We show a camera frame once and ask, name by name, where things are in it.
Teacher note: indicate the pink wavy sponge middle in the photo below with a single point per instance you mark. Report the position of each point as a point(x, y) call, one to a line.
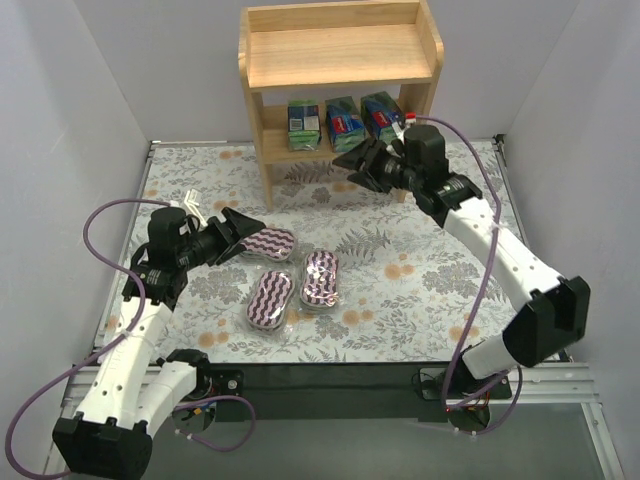
point(319, 288)

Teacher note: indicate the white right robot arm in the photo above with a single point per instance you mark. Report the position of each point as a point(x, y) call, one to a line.
point(551, 310)

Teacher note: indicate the white cable connector tag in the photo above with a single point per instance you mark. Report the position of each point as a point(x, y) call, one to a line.
point(191, 205)

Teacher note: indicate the pink wavy sponge lower left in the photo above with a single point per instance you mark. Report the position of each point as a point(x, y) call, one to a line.
point(265, 310)

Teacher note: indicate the pink wavy sponge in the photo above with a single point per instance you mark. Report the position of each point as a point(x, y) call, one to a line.
point(265, 310)
point(271, 243)
point(319, 288)

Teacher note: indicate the pink wavy sponge top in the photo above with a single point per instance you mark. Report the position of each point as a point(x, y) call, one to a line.
point(271, 243)

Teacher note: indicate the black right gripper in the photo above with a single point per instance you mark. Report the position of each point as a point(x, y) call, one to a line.
point(377, 166)

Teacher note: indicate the green blue sponge pack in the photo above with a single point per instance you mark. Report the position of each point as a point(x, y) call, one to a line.
point(345, 127)
point(303, 125)
point(382, 116)

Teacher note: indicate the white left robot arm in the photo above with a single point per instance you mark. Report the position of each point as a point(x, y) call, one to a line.
point(111, 432)

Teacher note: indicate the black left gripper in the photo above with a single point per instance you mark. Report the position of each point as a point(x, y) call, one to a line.
point(220, 240)

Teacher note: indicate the floral patterned table mat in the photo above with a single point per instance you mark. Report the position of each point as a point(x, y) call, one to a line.
point(405, 287)

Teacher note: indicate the wooden two-tier shelf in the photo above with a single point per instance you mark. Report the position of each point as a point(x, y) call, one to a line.
point(330, 45)

